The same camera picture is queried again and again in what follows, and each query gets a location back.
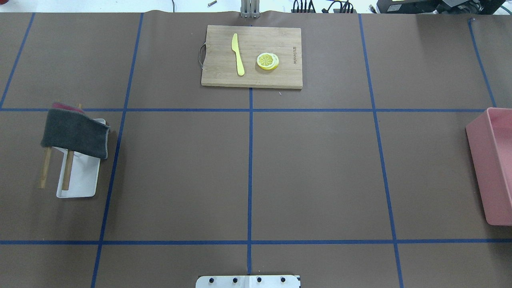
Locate grey and pink cloth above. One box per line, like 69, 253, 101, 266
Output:
40, 102, 110, 159

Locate yellow plastic knife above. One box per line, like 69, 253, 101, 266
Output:
231, 33, 245, 76

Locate yellow lemon slices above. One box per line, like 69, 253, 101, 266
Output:
256, 52, 280, 70

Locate bamboo cutting board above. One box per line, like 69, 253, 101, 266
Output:
201, 24, 303, 90

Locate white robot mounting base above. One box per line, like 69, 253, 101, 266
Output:
195, 275, 301, 288

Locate white rectangular tray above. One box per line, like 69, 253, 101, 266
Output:
56, 118, 106, 198

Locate wooden rack rod right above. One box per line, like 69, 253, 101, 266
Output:
62, 104, 82, 191

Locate wooden rack rod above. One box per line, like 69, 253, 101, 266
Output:
38, 146, 52, 189
62, 104, 82, 191

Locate wooden rack rod left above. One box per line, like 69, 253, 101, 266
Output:
38, 146, 52, 189

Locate pink plastic bin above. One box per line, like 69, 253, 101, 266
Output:
466, 107, 512, 226

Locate aluminium frame post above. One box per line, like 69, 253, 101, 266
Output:
240, 0, 261, 18

